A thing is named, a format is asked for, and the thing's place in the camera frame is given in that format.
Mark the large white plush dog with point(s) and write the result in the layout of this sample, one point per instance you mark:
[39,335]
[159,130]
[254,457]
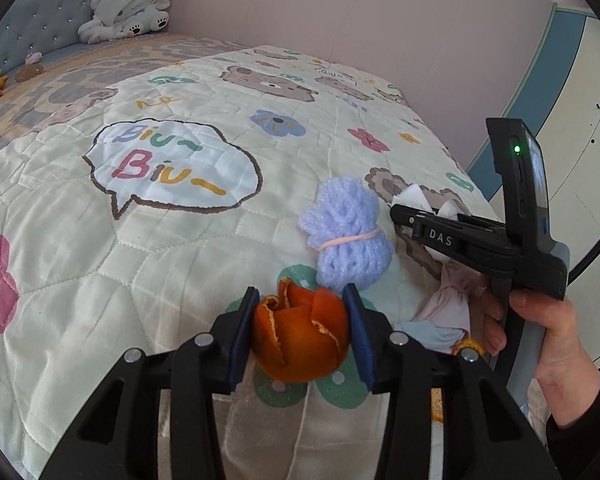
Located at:
[125,5]

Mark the grey and orange patterned bedsheet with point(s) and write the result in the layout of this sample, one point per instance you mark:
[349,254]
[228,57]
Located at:
[55,90]

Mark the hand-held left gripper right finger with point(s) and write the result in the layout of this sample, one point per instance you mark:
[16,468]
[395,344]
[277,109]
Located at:
[357,340]

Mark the person's right hand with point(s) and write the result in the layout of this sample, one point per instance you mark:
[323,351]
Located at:
[555,330]

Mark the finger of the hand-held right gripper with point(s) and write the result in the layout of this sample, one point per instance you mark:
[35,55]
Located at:
[440,237]

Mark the crumpled white tissue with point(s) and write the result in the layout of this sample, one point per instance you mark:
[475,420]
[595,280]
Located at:
[412,195]

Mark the large purple foam fruit net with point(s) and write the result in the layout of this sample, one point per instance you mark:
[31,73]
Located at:
[345,225]

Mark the person's right forearm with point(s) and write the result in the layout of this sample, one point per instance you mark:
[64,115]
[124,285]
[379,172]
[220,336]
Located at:
[585,425]

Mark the whole orange peel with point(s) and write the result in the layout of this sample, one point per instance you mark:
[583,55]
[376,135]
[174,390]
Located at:
[295,345]

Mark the knotted pink plastic bag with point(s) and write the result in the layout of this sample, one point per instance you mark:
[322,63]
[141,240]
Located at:
[447,305]

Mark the bear-print cream quilt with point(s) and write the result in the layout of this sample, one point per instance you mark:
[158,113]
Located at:
[130,260]

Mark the grey tufted bed headboard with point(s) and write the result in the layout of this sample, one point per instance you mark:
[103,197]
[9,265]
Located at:
[45,20]

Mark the small pink plush toy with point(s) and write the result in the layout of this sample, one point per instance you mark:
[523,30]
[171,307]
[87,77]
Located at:
[33,58]

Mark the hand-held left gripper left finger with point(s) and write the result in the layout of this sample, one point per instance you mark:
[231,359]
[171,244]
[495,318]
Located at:
[240,340]

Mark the white and blue wardrobe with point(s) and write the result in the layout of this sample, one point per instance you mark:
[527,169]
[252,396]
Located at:
[580,85]

